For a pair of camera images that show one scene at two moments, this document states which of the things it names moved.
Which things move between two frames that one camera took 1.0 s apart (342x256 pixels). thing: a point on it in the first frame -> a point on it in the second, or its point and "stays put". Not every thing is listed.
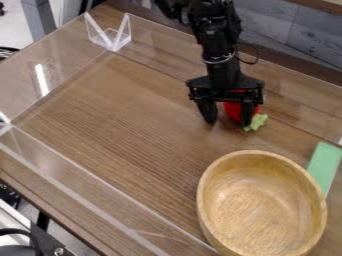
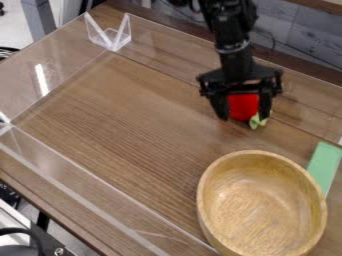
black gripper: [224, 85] -> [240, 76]
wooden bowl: [262, 206] stays put
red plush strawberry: [234, 108] stays put
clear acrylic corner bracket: [108, 38] stays put
